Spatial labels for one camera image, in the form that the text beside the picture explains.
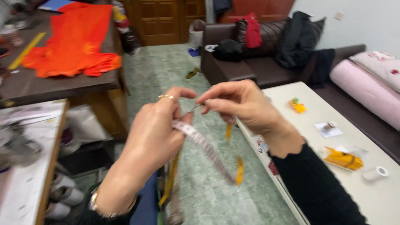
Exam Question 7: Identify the person's left hand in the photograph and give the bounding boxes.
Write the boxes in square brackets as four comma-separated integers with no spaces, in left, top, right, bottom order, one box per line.
[120,86,198,179]

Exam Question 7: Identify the person's right hand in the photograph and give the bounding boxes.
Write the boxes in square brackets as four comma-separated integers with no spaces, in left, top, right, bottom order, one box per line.
[196,79,289,144]

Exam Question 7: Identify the white and yellow measuring tape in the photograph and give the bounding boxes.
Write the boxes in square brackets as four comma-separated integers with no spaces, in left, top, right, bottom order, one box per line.
[158,120,244,225]

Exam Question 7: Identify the brown leather sofa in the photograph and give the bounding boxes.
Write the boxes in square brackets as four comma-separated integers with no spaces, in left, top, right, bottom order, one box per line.
[200,17,400,164]

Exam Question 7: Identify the yellow and green toy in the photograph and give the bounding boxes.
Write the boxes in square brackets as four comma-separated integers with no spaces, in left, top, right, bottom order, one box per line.
[289,97,307,114]

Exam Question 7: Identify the black bag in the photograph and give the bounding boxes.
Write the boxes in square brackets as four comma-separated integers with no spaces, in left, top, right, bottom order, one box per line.
[212,39,244,62]

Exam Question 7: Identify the olive slipper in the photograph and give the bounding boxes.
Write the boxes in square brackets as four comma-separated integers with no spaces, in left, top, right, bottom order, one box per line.
[185,67,203,79]

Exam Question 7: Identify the white plastic bag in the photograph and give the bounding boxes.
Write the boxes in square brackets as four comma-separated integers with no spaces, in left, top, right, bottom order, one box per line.
[59,105,113,157]

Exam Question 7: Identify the red garment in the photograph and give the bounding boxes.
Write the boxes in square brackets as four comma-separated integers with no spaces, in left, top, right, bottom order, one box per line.
[235,12,263,49]

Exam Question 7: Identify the gold wrist watch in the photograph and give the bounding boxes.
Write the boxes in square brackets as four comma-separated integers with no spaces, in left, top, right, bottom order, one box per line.
[88,191,139,219]

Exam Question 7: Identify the white bin bag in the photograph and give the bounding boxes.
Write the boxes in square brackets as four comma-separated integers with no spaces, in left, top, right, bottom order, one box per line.
[188,19,206,49]

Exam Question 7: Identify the black jacket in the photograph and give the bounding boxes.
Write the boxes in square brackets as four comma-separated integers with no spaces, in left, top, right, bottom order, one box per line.
[275,11,318,70]

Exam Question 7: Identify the thread spool on white card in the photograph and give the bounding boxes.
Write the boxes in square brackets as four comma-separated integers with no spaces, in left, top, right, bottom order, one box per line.
[314,121,344,139]

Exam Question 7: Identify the white shoes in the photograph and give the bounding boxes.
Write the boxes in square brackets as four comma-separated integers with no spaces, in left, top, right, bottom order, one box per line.
[44,172,85,220]

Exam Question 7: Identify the dark wooden work table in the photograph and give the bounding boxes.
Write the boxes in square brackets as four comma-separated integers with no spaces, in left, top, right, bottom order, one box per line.
[0,0,130,141]

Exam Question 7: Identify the white folding table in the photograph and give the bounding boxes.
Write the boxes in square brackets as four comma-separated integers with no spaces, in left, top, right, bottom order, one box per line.
[235,81,400,225]

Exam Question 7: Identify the yellow item in plastic bag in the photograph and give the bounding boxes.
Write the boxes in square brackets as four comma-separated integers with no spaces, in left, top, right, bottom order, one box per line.
[319,145,369,172]

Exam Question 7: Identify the wooden cabinet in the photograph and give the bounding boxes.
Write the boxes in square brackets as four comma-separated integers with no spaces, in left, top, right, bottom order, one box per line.
[120,0,207,47]

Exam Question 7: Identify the orange fabric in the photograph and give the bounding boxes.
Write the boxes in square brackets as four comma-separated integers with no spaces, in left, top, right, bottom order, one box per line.
[21,2,122,79]

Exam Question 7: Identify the pink rolled bedding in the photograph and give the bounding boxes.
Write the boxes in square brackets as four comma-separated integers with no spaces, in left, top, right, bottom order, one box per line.
[329,59,400,132]

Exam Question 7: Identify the white bench with papers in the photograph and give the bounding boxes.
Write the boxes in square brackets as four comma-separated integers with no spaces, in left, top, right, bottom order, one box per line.
[0,99,70,225]

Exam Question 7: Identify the pink pillow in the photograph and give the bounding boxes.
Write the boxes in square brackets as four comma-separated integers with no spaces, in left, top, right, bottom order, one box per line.
[348,51,400,94]

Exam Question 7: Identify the white tape roll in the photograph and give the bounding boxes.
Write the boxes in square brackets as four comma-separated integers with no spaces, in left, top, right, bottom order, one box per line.
[362,166,389,182]

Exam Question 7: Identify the yellow ruler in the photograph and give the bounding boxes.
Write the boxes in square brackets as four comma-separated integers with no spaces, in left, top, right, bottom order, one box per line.
[7,32,47,70]

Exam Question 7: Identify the blue folder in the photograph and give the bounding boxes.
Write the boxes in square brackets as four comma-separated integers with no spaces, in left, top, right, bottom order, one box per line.
[37,0,75,13]

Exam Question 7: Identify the plastic bottle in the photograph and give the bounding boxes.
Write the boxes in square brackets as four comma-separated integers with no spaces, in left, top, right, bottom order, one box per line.
[0,24,25,48]

